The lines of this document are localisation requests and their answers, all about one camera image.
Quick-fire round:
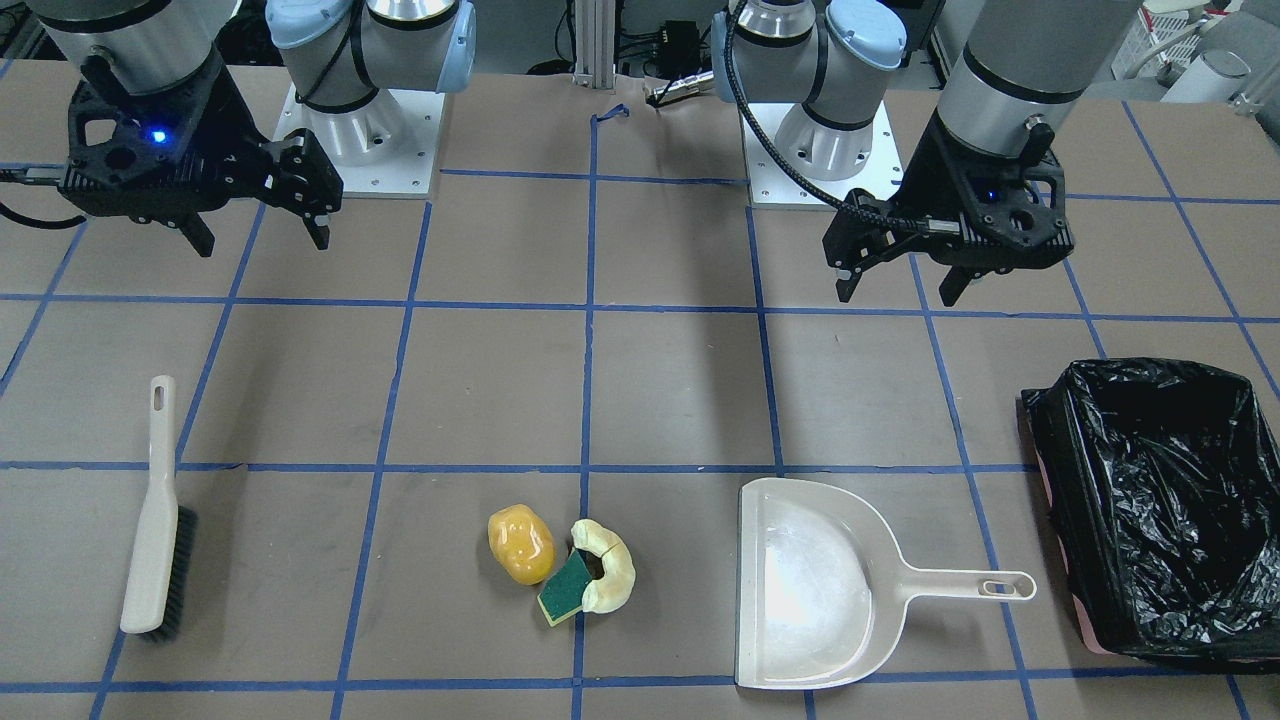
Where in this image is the aluminium frame post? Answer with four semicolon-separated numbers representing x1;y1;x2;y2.
572;0;618;94

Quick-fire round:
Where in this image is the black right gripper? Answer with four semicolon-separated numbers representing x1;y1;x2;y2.
59;46;343;258

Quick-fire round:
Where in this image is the bin with black bag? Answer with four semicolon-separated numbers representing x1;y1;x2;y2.
1021;357;1279;674

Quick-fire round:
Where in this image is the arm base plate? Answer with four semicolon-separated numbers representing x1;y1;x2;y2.
739;100;906;211
273;87;451;199

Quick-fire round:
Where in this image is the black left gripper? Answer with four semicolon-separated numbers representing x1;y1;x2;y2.
823;111;1075;307

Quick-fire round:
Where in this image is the beige plastic dustpan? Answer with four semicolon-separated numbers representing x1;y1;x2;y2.
735;477;1038;691

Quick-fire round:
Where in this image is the beige hand brush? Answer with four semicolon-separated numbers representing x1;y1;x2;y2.
120;375;198;643

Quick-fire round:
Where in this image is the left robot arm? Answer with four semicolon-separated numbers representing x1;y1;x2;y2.
710;1;1138;306

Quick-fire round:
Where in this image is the green yellow sponge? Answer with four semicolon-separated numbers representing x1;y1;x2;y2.
538;550;595;626

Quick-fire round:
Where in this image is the yellow potato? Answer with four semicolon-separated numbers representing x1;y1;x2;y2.
486;503;557;585

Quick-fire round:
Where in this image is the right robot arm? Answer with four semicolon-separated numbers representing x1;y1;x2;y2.
3;1;477;258

